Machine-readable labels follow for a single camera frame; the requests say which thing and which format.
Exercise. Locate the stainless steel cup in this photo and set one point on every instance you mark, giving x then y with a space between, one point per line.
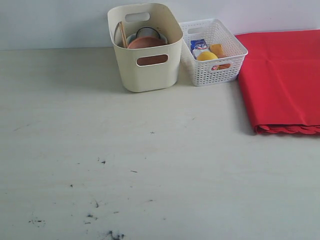
147 32

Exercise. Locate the white perforated plastic basket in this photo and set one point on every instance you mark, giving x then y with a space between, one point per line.
213 31

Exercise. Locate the yellow cheese wedge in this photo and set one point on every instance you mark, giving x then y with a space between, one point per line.
217 49

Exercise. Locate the red table cloth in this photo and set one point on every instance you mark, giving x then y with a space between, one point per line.
280 81

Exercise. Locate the pale green ceramic bowl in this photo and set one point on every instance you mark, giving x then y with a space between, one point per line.
133 36

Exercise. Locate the brown wooden plate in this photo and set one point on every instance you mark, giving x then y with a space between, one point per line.
147 42

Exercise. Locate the yellow lemon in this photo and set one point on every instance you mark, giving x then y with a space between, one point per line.
206 56

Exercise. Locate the cream plastic storage bin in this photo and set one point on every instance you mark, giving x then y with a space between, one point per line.
151 68

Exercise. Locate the brown egg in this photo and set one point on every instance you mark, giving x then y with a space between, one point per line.
224 66

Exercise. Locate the small milk carton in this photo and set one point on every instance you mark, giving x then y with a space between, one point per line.
198 46

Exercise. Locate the wooden chopstick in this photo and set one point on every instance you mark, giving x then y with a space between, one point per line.
123 35

